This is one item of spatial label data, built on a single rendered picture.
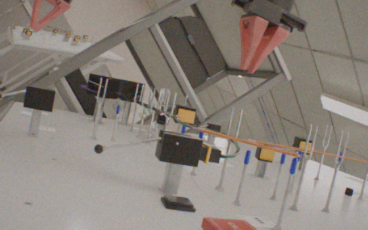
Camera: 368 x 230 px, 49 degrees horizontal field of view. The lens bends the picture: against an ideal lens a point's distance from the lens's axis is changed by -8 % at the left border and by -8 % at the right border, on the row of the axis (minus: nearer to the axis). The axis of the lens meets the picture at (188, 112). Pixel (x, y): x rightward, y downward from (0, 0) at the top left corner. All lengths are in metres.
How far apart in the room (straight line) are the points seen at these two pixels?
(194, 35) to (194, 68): 0.13
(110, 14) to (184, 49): 6.65
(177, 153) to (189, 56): 1.12
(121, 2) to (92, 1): 0.56
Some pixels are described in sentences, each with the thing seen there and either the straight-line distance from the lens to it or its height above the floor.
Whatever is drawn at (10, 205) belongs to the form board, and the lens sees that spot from 0.47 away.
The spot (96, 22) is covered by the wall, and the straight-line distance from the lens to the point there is 8.25.
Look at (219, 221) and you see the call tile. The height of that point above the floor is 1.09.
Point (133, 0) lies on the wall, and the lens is 8.41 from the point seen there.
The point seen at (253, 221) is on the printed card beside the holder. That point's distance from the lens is 0.58.
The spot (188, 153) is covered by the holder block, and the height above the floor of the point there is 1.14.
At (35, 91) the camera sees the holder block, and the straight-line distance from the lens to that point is 0.87.
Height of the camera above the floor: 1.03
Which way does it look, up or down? 13 degrees up
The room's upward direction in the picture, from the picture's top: 58 degrees clockwise
